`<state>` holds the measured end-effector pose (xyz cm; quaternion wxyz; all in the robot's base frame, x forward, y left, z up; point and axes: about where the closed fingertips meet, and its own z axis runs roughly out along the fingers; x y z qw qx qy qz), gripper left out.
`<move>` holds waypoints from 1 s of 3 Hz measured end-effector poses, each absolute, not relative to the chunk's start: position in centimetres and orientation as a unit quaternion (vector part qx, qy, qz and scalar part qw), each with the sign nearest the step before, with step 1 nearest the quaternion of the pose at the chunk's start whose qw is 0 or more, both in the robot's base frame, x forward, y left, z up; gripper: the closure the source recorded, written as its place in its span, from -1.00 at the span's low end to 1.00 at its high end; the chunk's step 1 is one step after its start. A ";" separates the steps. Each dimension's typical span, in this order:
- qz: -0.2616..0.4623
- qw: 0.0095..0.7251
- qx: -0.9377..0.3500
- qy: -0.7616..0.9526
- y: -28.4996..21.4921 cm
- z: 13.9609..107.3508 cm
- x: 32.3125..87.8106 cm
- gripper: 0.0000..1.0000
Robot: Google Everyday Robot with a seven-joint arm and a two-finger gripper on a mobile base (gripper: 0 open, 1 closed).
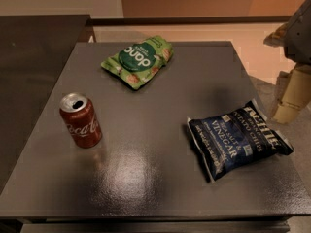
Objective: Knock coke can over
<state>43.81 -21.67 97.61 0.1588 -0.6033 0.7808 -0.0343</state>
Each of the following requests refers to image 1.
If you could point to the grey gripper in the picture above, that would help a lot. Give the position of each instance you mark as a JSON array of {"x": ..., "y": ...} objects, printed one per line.
[{"x": 300, "y": 38}]

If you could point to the red Coca-Cola can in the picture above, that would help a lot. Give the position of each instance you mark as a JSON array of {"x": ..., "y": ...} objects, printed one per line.
[{"x": 79, "y": 116}]

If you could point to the blue salt vinegar chips bag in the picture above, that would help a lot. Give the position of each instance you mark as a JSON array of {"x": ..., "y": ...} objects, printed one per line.
[{"x": 236, "y": 139}]

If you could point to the green snack bag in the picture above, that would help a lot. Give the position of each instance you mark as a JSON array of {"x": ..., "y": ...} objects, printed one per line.
[{"x": 136, "y": 65}]

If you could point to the dark side counter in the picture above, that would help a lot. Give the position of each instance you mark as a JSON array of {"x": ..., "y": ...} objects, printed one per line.
[{"x": 33, "y": 53}]

